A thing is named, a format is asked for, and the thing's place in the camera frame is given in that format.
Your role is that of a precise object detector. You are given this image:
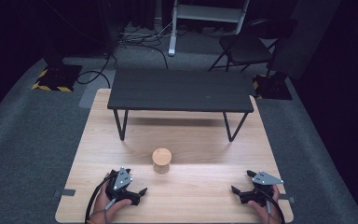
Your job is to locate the black floor cable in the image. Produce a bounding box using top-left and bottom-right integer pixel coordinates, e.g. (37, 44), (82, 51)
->
(76, 51), (119, 90)

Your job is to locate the small wooden cylinder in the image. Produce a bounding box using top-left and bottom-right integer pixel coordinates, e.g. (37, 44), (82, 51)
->
(151, 147), (172, 175)

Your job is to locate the bundle of floor cables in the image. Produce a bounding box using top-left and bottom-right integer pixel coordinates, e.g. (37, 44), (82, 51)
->
(117, 21), (173, 70)

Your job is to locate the person's right hand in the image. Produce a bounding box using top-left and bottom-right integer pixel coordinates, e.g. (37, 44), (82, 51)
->
(247, 184), (282, 224)

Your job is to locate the black yellow striped base plate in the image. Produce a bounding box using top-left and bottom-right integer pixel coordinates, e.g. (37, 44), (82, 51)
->
(252, 72), (294, 102)
(31, 63), (84, 93)

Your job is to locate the white metal stand frame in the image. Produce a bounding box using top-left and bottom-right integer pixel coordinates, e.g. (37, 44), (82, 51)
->
(167, 0), (252, 57)

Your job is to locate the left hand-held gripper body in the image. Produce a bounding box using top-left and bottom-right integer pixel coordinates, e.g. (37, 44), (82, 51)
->
(104, 166), (142, 206)

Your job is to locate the black riser shelf with legs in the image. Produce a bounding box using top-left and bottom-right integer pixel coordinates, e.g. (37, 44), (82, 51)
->
(106, 68), (255, 143)

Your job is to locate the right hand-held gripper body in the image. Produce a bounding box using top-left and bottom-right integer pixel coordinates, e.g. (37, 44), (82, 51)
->
(239, 170), (284, 208)

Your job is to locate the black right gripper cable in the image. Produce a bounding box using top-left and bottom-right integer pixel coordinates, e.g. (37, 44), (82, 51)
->
(258, 187), (287, 224)

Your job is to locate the black folding chair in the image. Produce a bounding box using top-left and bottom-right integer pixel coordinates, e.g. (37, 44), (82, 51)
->
(208, 18), (298, 77)

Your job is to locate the person's left hand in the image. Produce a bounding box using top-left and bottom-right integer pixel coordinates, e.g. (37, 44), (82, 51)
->
(90, 173), (133, 224)

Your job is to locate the grey tape strip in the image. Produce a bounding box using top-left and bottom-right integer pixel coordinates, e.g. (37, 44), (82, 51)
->
(279, 193), (296, 204)
(53, 188), (76, 198)

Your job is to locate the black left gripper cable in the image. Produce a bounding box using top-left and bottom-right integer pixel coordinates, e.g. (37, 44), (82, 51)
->
(84, 173), (119, 224)

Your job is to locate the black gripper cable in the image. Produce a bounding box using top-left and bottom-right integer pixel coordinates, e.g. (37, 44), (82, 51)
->
(258, 187), (287, 224)
(84, 173), (119, 224)

